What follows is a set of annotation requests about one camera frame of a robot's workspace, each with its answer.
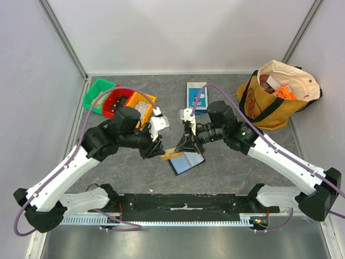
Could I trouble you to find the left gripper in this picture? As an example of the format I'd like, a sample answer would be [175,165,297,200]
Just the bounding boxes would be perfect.
[119,122,165,159]

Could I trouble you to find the black card holder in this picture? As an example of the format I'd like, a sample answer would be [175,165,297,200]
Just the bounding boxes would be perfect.
[168,152,205,176]

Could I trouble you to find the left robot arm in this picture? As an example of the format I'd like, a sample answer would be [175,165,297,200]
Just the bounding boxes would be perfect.
[13,107,169,233]

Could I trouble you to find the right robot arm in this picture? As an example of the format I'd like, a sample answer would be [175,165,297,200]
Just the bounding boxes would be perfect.
[175,101,342,221]

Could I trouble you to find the plastic bags in yellow bin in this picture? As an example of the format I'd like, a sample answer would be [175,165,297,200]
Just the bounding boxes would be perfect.
[135,101,150,117]

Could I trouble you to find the blue white box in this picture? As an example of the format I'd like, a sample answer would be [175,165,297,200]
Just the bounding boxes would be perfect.
[185,82,208,115]

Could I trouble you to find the yellow plastic bin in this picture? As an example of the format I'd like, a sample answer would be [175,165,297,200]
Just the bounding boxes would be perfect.
[126,92,153,126]

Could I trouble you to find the black parts in red bin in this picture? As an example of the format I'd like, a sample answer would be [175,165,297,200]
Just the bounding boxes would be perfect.
[111,96,129,113]

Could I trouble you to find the red plastic bin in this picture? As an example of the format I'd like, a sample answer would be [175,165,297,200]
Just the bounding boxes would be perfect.
[102,89,134,118]

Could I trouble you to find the green plastic bin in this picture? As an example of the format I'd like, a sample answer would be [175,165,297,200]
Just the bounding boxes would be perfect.
[83,78,116,114]

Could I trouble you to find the yellow canvas tote bag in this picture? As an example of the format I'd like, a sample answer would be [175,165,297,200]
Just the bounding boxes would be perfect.
[236,60,322,131]

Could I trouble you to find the orange box in bag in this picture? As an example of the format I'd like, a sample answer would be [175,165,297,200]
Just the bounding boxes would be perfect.
[272,85,297,100]

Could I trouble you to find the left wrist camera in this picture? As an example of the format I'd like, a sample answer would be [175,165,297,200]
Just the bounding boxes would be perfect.
[149,106,170,141]

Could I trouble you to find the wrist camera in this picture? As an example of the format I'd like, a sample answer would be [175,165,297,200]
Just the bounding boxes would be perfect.
[180,108,196,135]
[149,106,170,141]

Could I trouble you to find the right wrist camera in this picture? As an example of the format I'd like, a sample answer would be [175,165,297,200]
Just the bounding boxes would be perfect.
[180,108,196,135]

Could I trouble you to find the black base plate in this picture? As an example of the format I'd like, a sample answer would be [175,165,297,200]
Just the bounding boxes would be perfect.
[105,194,267,222]

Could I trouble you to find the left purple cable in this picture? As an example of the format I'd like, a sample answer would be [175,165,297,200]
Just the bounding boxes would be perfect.
[13,86,158,237]

